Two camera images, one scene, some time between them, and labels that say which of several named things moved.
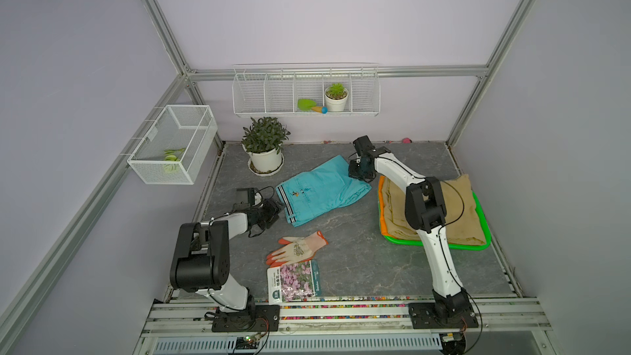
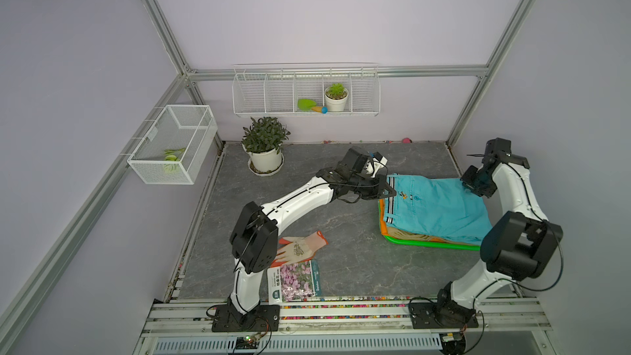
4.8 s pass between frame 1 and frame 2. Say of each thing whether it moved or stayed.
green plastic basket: stayed
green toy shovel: stayed
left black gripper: moved
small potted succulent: stayed
